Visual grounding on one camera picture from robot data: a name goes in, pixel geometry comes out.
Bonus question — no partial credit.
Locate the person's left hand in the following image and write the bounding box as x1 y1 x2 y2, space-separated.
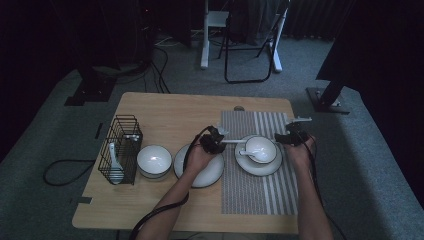
182 135 216 180

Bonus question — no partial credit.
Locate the grey jacket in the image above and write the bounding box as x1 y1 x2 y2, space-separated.
227 0 290 47

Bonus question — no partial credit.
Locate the white ceramic spoon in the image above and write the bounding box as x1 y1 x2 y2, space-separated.
238 149 265 161
108 141 127 185

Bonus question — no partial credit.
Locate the black stand with flat base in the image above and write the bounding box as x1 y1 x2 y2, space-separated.
63 63 118 107

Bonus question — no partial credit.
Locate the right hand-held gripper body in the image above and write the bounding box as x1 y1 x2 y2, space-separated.
284 116 314 147

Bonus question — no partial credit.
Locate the white plate with dark rim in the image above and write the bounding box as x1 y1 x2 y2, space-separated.
173 143 225 189
233 133 284 177

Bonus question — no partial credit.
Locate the grey tape piece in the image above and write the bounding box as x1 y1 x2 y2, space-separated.
69 196 93 205

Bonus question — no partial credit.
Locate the grey pleated curtain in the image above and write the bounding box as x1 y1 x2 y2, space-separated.
283 0 355 42

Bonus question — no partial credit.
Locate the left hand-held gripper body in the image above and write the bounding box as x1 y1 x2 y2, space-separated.
198 121 232 155

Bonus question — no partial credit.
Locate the black floor cable bundle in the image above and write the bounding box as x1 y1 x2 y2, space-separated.
142 33 172 95

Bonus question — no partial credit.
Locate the white floor cable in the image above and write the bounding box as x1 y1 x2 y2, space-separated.
154 34 182 48

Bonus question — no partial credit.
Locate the hand-held gripper black cable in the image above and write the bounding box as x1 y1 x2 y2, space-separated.
300 132 325 208
127 125 216 240

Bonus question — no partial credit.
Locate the person's right hand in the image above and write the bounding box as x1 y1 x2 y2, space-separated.
283 135 317 172

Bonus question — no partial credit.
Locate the black slanted stand with base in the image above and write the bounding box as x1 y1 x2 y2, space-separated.
305 58 351 116

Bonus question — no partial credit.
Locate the black looped floor cable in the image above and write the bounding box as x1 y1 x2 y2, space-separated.
42 159 96 187

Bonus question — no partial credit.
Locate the black wire basket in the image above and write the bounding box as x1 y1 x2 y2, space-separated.
97 114 144 186

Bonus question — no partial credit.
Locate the white desk frame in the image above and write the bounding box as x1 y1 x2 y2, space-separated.
199 0 290 74

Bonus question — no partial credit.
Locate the grey striped placemat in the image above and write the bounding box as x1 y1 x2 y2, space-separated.
221 110 300 216

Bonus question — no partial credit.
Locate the right hand-held gripper black cable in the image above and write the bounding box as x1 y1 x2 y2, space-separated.
300 132 325 208

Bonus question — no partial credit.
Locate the black folding chair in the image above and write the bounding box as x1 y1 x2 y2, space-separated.
217 0 292 85

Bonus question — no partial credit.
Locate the white bowl with dark rim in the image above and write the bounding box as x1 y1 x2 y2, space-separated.
136 144 174 182
244 135 279 166

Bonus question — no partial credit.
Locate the left hand-held gripper black cable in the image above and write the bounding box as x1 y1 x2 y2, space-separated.
127 125 216 240

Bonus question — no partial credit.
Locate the dark curtain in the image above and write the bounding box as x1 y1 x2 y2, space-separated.
315 0 424 208

